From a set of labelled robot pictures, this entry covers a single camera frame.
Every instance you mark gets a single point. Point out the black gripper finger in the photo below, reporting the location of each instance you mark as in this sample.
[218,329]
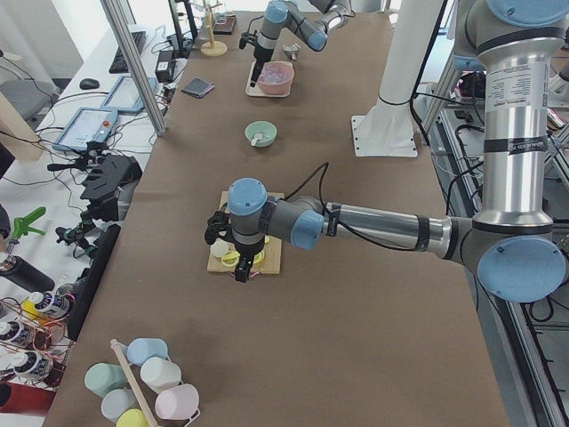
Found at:
[256,72]
[243,269]

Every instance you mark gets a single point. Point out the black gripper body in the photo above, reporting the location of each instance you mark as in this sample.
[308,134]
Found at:
[259,54]
[245,251]

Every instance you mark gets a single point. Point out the white ceramic spoon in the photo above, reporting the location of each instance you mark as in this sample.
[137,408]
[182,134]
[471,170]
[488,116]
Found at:
[256,139]

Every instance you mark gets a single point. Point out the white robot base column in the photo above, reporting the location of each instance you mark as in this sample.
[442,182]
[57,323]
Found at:
[387,129]

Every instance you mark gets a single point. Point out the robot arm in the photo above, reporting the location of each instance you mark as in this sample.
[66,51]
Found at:
[286,14]
[507,246]

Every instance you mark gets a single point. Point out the pink bowl of ice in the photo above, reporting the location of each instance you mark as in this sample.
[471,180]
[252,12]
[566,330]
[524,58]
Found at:
[276,78]

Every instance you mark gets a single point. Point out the metal ice scoop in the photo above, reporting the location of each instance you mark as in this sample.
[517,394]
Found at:
[291,51]

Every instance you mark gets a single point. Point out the green bowl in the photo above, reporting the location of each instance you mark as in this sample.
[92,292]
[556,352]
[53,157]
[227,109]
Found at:
[267,128]

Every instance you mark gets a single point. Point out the cream serving tray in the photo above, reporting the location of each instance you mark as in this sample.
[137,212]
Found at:
[256,91]

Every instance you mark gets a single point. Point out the bamboo cutting board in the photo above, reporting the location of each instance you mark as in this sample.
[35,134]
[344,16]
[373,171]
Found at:
[270,266]

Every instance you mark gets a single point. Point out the wooden cup stand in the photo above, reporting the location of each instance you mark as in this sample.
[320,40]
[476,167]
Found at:
[212,48]

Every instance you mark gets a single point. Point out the grey cloth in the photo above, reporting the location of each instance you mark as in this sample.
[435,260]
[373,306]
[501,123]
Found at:
[198,88]

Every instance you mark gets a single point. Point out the black power adapter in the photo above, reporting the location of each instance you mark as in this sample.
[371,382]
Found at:
[165,66]

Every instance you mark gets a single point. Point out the blue mug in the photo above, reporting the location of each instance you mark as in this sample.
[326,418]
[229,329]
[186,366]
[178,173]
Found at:
[141,349]

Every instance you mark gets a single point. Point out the white mug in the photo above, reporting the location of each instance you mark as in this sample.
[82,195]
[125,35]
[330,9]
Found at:
[160,374]

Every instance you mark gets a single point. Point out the blue teach pendant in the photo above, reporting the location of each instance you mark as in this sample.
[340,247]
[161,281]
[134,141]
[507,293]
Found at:
[87,125]
[124,97]

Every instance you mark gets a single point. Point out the pink mug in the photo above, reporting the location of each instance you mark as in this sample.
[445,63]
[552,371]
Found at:
[178,403]

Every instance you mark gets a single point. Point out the wooden mug tree stand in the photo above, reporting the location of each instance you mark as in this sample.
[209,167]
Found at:
[116,347]

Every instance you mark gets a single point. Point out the black computer mouse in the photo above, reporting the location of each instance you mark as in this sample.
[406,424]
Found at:
[89,84]

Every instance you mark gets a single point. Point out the green mug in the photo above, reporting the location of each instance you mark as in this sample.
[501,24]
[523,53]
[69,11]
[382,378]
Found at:
[103,378]

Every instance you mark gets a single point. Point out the yellow mug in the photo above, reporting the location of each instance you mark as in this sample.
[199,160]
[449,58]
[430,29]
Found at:
[133,417]

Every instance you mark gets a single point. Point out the grey mug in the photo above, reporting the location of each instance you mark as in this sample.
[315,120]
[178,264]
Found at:
[116,402]

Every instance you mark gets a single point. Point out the green plastic toy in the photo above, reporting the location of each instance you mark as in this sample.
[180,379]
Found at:
[22,225]

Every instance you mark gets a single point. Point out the black bottle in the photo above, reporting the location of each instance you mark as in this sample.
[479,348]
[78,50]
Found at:
[24,274]

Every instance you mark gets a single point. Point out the black camera stand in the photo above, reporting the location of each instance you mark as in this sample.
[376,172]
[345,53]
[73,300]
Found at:
[109,184]

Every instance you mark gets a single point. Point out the aluminium frame post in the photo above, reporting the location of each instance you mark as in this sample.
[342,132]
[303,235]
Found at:
[118,23]

